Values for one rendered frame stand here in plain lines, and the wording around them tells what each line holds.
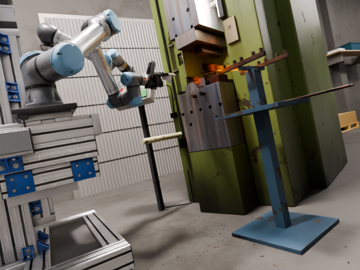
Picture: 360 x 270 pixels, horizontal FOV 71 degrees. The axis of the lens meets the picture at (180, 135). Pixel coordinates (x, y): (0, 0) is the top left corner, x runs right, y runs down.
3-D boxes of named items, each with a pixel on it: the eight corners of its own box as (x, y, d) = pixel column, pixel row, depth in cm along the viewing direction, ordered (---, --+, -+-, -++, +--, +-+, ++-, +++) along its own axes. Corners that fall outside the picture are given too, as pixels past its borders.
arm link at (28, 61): (44, 92, 112) (38, 62, 112) (65, 84, 107) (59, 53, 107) (17, 90, 101) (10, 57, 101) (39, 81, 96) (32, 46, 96)
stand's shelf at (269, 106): (278, 106, 111) (277, 102, 111) (215, 120, 144) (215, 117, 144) (310, 100, 129) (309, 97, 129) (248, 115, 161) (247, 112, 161)
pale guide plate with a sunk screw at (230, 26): (238, 39, 174) (233, 15, 174) (227, 44, 180) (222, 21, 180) (239, 39, 175) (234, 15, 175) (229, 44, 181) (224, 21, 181)
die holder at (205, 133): (231, 146, 168) (218, 81, 168) (188, 152, 193) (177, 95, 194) (265, 135, 209) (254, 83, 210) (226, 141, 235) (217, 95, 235)
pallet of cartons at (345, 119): (330, 129, 649) (327, 115, 649) (364, 126, 580) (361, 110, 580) (304, 137, 597) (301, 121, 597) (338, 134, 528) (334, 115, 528)
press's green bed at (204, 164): (245, 215, 168) (231, 147, 168) (200, 212, 193) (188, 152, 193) (276, 190, 209) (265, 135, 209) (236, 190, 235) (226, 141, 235)
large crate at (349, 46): (347, 55, 725) (345, 47, 725) (362, 50, 689) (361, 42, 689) (336, 55, 699) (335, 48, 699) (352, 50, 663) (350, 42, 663)
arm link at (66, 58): (49, 88, 101) (105, 36, 140) (76, 78, 95) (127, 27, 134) (27, 61, 94) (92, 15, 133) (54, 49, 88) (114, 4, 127)
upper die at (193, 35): (196, 39, 182) (194, 27, 182) (177, 50, 196) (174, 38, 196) (226, 47, 214) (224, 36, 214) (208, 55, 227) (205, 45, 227)
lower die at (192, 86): (205, 87, 182) (203, 76, 182) (185, 94, 196) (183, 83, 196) (234, 88, 213) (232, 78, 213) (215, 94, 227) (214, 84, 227)
